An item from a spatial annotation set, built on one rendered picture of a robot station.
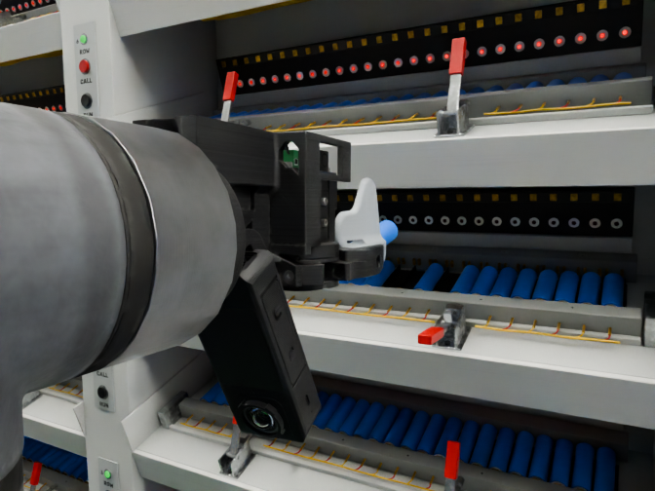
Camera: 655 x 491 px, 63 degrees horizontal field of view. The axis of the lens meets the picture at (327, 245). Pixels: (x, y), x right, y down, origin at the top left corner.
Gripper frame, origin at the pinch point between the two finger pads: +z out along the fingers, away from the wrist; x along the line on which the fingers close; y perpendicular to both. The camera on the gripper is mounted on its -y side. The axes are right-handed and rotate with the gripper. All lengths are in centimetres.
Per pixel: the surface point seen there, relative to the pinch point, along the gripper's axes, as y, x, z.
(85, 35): 25, 43, 11
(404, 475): -26.8, 2.8, 19.4
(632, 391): -10.9, -18.8, 11.3
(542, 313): -6.1, -11.6, 15.7
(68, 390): -27, 61, 20
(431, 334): -7.0, -4.0, 6.2
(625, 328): -6.9, -18.3, 15.9
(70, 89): 19, 47, 11
